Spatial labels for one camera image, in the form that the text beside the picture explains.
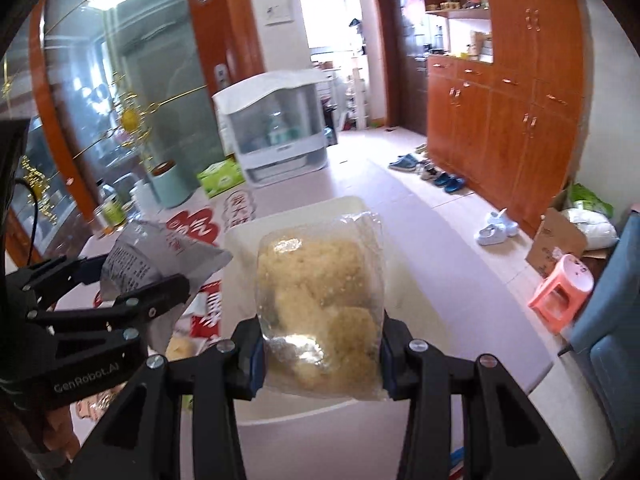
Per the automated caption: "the dark wooden door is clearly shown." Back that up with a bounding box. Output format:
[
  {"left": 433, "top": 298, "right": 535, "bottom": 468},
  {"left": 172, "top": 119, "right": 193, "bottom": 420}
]
[{"left": 377, "top": 0, "right": 431, "bottom": 136}]

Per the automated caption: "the pink plastic stool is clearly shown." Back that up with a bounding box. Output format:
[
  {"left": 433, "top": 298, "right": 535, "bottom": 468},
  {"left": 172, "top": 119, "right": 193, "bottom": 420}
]
[{"left": 527, "top": 254, "right": 596, "bottom": 333}]

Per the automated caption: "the white shelf rack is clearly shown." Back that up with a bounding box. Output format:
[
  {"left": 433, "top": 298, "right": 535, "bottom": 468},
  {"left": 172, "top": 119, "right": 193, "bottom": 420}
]
[{"left": 345, "top": 55, "right": 371, "bottom": 131}]

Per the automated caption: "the wooden wall cabinet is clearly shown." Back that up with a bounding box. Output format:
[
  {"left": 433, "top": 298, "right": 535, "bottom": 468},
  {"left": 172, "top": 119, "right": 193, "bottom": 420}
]
[{"left": 415, "top": 0, "right": 586, "bottom": 238}]

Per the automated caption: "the green plastic bag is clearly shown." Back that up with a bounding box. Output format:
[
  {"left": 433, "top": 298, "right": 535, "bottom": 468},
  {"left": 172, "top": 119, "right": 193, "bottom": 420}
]
[{"left": 570, "top": 182, "right": 615, "bottom": 216}]

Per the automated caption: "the blue chair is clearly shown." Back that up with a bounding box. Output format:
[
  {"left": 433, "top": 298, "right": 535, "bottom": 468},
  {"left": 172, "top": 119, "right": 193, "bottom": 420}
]
[{"left": 557, "top": 202, "right": 640, "bottom": 461}]

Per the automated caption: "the golden ornament tree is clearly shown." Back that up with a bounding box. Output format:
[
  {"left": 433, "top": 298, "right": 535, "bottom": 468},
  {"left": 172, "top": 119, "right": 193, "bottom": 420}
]
[{"left": 107, "top": 72, "right": 156, "bottom": 171}]

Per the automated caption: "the green label bottle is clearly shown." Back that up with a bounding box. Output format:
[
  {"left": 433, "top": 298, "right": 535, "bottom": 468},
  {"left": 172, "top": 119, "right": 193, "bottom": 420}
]
[{"left": 94, "top": 180, "right": 126, "bottom": 228}]

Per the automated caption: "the red heart-print packet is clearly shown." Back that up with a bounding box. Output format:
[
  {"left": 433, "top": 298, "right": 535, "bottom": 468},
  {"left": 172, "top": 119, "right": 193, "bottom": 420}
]
[{"left": 165, "top": 209, "right": 222, "bottom": 247}]

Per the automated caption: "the person's left hand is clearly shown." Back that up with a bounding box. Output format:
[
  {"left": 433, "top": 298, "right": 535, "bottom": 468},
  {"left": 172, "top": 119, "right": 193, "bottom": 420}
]
[{"left": 40, "top": 400, "right": 83, "bottom": 463}]

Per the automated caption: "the white plastic tray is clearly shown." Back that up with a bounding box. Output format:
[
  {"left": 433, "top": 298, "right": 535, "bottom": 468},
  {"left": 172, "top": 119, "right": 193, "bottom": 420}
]
[{"left": 222, "top": 196, "right": 412, "bottom": 427}]

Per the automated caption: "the clear packet red round print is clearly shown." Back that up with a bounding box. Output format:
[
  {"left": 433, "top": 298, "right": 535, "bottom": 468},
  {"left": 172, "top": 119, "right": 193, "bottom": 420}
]
[{"left": 220, "top": 191, "right": 257, "bottom": 228}]

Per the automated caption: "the red white block-print packet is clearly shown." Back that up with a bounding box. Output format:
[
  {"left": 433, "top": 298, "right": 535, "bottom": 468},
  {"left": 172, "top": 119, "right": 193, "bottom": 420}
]
[{"left": 191, "top": 280, "right": 224, "bottom": 342}]

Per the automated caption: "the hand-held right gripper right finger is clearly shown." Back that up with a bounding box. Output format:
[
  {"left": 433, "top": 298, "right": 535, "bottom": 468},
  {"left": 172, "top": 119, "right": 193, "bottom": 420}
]
[{"left": 377, "top": 310, "right": 581, "bottom": 480}]

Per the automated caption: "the grey text-printed snack packet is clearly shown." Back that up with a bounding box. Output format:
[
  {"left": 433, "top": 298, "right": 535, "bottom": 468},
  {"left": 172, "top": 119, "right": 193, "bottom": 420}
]
[{"left": 100, "top": 220, "right": 234, "bottom": 356}]

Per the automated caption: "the white wall switch plate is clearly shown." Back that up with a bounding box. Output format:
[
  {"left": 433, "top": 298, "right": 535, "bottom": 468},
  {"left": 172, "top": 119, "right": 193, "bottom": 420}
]
[{"left": 263, "top": 2, "right": 296, "bottom": 26}]

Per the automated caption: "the glass sliding door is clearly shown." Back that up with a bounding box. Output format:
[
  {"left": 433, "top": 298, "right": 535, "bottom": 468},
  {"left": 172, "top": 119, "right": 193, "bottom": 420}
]
[{"left": 30, "top": 0, "right": 226, "bottom": 221}]

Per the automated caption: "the black cable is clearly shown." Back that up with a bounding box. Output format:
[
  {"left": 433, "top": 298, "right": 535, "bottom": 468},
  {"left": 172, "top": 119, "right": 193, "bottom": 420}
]
[{"left": 14, "top": 179, "right": 40, "bottom": 263}]

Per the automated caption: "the green tissue pack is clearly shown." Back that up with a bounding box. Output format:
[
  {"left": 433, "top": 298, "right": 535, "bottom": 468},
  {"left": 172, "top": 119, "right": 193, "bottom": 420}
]
[{"left": 196, "top": 157, "right": 247, "bottom": 198}]

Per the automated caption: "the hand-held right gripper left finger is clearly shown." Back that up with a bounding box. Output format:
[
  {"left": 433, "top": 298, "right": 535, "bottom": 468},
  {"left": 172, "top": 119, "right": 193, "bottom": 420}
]
[{"left": 67, "top": 317, "right": 266, "bottom": 480}]

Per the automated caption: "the mint green cup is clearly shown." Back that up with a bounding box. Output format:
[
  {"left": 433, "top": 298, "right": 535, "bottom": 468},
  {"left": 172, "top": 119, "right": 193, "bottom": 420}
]
[{"left": 149, "top": 160, "right": 201, "bottom": 209}]

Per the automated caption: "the white dish cabinet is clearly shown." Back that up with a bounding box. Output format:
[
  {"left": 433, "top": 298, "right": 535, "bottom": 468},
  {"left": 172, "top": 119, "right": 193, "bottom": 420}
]
[{"left": 212, "top": 71, "right": 331, "bottom": 188}]

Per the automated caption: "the cardboard box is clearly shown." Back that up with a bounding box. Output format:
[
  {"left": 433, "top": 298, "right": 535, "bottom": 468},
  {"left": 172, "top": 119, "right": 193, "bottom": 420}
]
[{"left": 525, "top": 207, "right": 588, "bottom": 278}]

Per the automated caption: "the white jar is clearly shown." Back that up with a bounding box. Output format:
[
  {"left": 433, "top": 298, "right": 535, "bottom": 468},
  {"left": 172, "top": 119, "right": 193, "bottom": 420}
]
[{"left": 129, "top": 180, "right": 160, "bottom": 213}]

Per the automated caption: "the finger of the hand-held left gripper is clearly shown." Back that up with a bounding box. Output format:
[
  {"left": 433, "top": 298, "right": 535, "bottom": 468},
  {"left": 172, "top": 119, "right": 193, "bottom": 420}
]
[
  {"left": 27, "top": 274, "right": 192, "bottom": 335},
  {"left": 5, "top": 255, "right": 113, "bottom": 311}
]

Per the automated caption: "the white stuffed bag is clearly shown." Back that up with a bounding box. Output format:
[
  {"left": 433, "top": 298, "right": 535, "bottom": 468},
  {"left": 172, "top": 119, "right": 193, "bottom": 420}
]
[{"left": 560, "top": 205, "right": 619, "bottom": 251}]

